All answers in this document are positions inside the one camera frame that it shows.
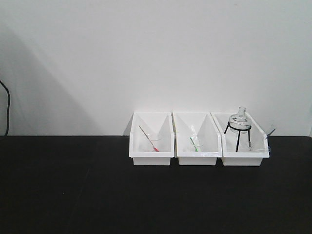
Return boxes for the small clear beaker left bin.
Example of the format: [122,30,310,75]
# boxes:
[146,133,162,142]

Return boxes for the small clear beaker bin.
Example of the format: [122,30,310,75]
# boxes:
[190,125,204,151]
[146,133,162,142]

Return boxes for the white left storage bin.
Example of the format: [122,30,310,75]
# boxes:
[129,112,175,166]

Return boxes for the white storage bin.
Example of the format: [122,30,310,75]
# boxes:
[211,112,270,166]
[129,112,175,166]
[173,112,222,166]

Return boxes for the red-tipped pipette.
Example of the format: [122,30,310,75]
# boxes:
[139,125,159,152]

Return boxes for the small clear beaker middle bin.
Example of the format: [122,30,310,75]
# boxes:
[190,125,204,151]

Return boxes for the white middle storage bin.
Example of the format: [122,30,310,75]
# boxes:
[173,112,222,166]

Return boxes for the green-tipped pipette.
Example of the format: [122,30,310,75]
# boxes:
[190,137,198,152]

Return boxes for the clear round-bottom glass flask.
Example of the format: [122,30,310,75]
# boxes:
[229,106,252,134]

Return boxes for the white right storage bin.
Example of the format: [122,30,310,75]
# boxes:
[211,112,270,166]

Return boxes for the black wire tripod stand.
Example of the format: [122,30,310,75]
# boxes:
[224,121,252,153]

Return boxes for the black power cable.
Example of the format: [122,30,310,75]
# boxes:
[0,79,11,137]

